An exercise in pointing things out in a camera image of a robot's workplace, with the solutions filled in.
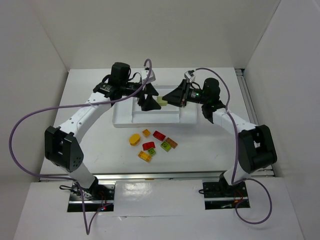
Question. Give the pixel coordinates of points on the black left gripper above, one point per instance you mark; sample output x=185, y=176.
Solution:
x=142, y=92

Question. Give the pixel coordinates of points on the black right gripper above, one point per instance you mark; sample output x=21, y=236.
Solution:
x=184, y=95

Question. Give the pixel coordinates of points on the light green tall lego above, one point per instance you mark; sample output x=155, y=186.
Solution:
x=161, y=102

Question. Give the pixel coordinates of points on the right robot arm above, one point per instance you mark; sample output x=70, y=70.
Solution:
x=254, y=146

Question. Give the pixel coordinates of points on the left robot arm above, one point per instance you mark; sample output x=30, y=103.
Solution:
x=62, y=143

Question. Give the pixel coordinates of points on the white divided sorting tray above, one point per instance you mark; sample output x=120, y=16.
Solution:
x=128, y=114

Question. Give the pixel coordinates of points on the small orange square lego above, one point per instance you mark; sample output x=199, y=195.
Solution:
x=146, y=133

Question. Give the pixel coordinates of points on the red rectangular lego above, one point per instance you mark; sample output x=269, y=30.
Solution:
x=159, y=136

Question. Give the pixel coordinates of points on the yellow oval lego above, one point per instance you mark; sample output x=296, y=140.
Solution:
x=134, y=139

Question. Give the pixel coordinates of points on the red curved lego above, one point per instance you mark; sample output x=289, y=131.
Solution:
x=148, y=145

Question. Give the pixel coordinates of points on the brown flat lego plate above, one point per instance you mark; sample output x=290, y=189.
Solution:
x=171, y=142

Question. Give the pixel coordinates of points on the green lego block right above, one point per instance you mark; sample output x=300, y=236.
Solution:
x=165, y=146

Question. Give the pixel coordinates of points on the small green lego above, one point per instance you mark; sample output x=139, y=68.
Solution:
x=151, y=151

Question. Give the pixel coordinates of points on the orange flat lego plate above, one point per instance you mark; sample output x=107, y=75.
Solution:
x=145, y=156

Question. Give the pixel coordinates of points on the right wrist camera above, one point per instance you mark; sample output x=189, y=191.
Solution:
x=189, y=76

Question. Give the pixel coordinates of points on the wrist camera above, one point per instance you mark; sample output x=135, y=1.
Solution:
x=147, y=76
x=189, y=76

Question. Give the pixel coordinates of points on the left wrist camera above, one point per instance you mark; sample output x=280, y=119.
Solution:
x=147, y=76

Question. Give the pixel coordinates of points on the front aluminium rail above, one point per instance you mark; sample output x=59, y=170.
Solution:
x=148, y=175

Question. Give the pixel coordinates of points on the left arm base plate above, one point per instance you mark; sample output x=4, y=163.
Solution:
x=103, y=200

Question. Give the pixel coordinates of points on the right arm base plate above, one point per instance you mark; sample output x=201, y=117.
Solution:
x=217, y=199

